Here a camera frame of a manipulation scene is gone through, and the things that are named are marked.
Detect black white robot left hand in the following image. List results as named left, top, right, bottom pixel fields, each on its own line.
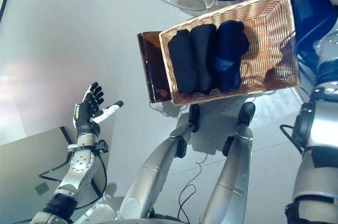
left=72, top=82, right=124, bottom=135

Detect navy black garment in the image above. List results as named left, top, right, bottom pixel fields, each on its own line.
left=167, top=30, right=200, bottom=94

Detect charcoal garment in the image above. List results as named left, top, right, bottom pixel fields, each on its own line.
left=190, top=24, right=220, bottom=96

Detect blue garment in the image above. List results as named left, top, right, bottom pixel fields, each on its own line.
left=212, top=20, right=250, bottom=93

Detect dark brown wooden stool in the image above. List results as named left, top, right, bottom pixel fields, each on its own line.
left=136, top=31, right=174, bottom=104

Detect silver robot left leg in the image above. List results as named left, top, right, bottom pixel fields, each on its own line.
left=119, top=104, right=201, bottom=221

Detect silver robot leg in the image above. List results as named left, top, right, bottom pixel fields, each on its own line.
left=119, top=104, right=201, bottom=221
left=201, top=101, right=257, bottom=224

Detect silver robot torso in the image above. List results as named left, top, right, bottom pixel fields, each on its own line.
left=79, top=202, right=159, bottom=224

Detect robot legs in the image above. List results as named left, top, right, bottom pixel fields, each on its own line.
left=177, top=152, right=210, bottom=221

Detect silver robot right leg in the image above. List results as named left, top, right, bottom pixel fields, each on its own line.
left=201, top=101, right=257, bottom=224

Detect large shallow wicker basket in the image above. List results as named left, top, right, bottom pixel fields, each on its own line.
left=158, top=0, right=302, bottom=107

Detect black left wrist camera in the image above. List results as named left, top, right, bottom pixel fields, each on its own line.
left=95, top=140, right=110, bottom=154

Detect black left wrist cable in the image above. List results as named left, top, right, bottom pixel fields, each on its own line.
left=39, top=152, right=108, bottom=209

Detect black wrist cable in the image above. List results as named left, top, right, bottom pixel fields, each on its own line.
left=279, top=123, right=305, bottom=156
left=39, top=152, right=108, bottom=209

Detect grey wall outlet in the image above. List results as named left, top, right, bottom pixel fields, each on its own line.
left=35, top=182, right=50, bottom=196

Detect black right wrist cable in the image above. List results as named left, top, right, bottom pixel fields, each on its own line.
left=279, top=123, right=305, bottom=156

